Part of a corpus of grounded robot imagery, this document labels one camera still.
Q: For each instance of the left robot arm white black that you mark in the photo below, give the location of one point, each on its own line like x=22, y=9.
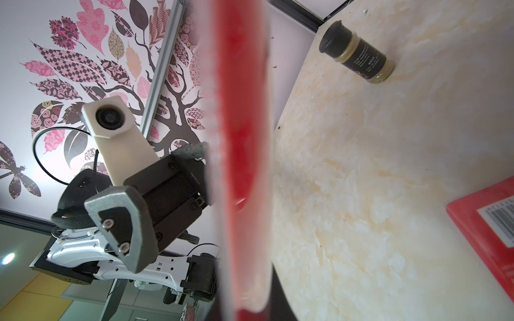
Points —
x=81, y=254

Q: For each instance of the black lid spice jar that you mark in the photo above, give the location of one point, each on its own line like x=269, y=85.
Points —
x=350, y=50

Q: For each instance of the aluminium rail left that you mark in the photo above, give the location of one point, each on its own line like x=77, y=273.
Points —
x=162, y=65

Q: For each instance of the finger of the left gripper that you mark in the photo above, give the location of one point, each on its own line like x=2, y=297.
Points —
x=122, y=216

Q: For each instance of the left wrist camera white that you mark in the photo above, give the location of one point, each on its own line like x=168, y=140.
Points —
x=120, y=142

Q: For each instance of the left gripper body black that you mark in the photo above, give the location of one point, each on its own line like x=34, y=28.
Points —
x=175, y=191

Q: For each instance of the red ruler set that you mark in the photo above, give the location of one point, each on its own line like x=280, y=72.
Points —
x=235, y=78
x=485, y=218

